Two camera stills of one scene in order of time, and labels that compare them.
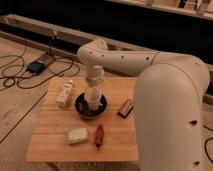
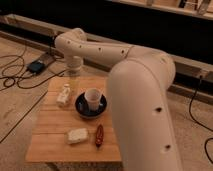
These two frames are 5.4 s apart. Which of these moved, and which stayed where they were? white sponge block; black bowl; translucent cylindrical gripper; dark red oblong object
Moved: translucent cylindrical gripper
Stayed: dark red oblong object; black bowl; white sponge block
